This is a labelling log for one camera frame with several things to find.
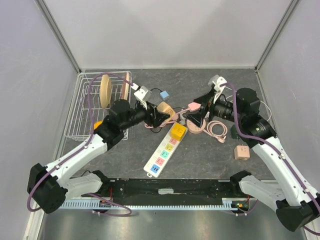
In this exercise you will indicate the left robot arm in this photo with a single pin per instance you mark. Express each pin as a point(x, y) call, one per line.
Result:
point(50, 185)

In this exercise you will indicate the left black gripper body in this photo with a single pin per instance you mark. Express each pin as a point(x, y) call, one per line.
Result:
point(143, 114)

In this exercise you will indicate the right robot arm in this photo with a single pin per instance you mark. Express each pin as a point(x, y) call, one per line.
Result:
point(297, 203)

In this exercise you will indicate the blue charger adapter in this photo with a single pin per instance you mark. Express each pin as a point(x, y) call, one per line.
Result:
point(164, 95)

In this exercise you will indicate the white multicolour power strip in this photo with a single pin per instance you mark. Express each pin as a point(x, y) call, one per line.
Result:
point(161, 156)

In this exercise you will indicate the beige plate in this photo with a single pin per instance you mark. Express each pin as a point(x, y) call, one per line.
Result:
point(105, 91)

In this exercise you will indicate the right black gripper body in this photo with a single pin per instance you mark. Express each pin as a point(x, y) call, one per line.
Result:
point(213, 108)

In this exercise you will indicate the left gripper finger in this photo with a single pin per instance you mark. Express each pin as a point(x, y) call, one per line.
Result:
point(152, 108)
point(159, 119)

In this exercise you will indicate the beige wooden cube socket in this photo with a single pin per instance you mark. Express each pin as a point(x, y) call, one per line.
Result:
point(166, 108)

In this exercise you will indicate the pink round power socket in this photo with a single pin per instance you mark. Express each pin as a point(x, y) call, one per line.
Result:
point(194, 129)

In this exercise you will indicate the white wire dish rack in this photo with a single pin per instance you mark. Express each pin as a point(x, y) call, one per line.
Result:
point(78, 124)

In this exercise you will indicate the orange bowl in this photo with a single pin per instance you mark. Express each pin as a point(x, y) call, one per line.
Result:
point(97, 124)

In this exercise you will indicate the dark green cube socket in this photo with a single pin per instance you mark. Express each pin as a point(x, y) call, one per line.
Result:
point(234, 133)

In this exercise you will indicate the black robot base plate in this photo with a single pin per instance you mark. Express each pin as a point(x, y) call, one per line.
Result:
point(169, 191)

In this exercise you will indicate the yellow cube socket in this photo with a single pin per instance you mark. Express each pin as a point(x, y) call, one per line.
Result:
point(178, 131)

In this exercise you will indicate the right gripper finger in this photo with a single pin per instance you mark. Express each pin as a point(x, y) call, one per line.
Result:
point(196, 117)
point(205, 99)

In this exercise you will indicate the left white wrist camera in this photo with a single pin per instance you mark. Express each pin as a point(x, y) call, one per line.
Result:
point(141, 93)

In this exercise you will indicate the pink long power strip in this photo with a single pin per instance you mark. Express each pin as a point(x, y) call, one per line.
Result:
point(193, 106)

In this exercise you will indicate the pink rimmed plate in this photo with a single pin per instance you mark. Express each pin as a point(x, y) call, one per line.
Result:
point(125, 87)

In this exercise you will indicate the grey slotted cable duct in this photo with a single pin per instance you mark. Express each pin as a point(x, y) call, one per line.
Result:
point(87, 203)

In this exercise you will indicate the pink cube socket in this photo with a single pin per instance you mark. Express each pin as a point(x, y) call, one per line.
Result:
point(241, 153)

